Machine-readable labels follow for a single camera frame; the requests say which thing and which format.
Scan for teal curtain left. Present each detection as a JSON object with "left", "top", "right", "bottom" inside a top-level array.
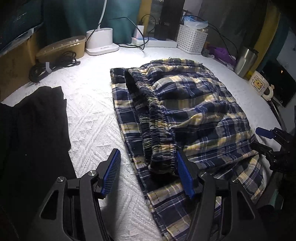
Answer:
[{"left": 44, "top": 0, "right": 141, "bottom": 44}]

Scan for white power strip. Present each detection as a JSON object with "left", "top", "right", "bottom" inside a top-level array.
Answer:
[{"left": 131, "top": 37, "right": 177, "bottom": 48}]

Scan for yellow teal curtain right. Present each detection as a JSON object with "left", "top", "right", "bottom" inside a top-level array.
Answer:
[{"left": 244, "top": 1, "right": 292, "bottom": 80}]

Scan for white cartoon mug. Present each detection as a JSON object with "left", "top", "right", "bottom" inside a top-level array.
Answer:
[{"left": 249, "top": 71, "right": 274, "bottom": 101}]

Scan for white textured table cloth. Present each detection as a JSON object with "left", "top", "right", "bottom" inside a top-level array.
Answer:
[{"left": 1, "top": 45, "right": 283, "bottom": 241}]

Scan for white charger plug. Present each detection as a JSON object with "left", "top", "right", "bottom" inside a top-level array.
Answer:
[{"left": 134, "top": 25, "right": 144, "bottom": 40}]

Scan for stainless steel tumbler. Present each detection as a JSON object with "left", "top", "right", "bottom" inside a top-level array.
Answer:
[{"left": 234, "top": 46, "right": 258, "bottom": 78}]

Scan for white desk lamp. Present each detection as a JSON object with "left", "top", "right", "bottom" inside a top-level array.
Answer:
[{"left": 85, "top": 0, "right": 119, "bottom": 56}]

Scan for purple plastic bag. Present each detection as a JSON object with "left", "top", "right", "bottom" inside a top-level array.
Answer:
[{"left": 207, "top": 45, "right": 236, "bottom": 66}]

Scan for brown cardboard box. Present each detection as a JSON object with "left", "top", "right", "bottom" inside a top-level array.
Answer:
[{"left": 1, "top": 31, "right": 40, "bottom": 101}]

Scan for coiled black cable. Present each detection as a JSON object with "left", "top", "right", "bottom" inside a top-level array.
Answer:
[{"left": 28, "top": 51, "right": 81, "bottom": 83}]

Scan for white perforated basket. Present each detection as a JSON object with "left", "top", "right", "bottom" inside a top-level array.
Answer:
[{"left": 177, "top": 25, "right": 208, "bottom": 55}]

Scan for tan oval lidded container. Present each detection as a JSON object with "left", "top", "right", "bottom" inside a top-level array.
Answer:
[{"left": 36, "top": 36, "right": 86, "bottom": 63}]

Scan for black folded garment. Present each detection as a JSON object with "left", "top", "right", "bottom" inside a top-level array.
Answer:
[{"left": 1, "top": 86, "right": 76, "bottom": 240}]

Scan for blue yellow plaid pants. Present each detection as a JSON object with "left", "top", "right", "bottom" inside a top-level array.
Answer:
[{"left": 110, "top": 58, "right": 266, "bottom": 240}]

